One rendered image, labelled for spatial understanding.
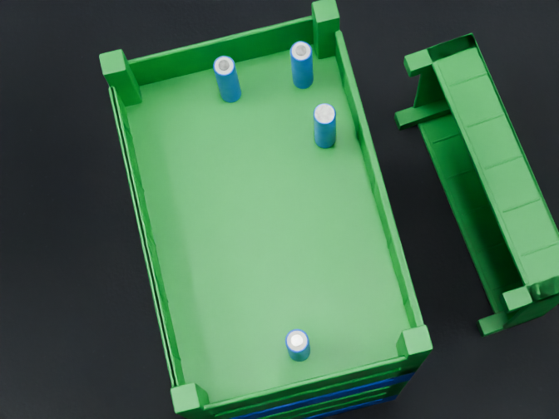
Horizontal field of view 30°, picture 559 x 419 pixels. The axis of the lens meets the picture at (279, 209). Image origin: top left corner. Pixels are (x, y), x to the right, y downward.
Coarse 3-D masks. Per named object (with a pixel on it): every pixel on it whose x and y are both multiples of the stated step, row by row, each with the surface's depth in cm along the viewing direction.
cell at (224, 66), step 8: (224, 56) 86; (216, 64) 86; (224, 64) 86; (232, 64) 86; (216, 72) 86; (224, 72) 86; (232, 72) 86; (216, 80) 89; (224, 80) 87; (232, 80) 88; (224, 88) 89; (232, 88) 89; (224, 96) 91; (232, 96) 91
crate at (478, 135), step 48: (432, 48) 114; (432, 96) 130; (480, 96) 113; (432, 144) 132; (480, 144) 111; (480, 192) 130; (528, 192) 110; (480, 240) 129; (528, 240) 108; (528, 288) 107
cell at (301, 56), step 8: (296, 48) 86; (304, 48) 86; (296, 56) 86; (304, 56) 86; (312, 56) 87; (296, 64) 87; (304, 64) 87; (312, 64) 89; (296, 72) 89; (304, 72) 89; (312, 72) 90; (296, 80) 91; (304, 80) 90; (312, 80) 92; (304, 88) 92
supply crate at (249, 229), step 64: (320, 0) 86; (128, 64) 88; (192, 64) 91; (256, 64) 93; (320, 64) 93; (128, 128) 91; (192, 128) 92; (256, 128) 91; (192, 192) 90; (256, 192) 90; (320, 192) 90; (384, 192) 84; (192, 256) 89; (256, 256) 88; (320, 256) 88; (384, 256) 88; (192, 320) 87; (256, 320) 87; (320, 320) 87; (384, 320) 87; (192, 384) 78; (256, 384) 86; (320, 384) 83
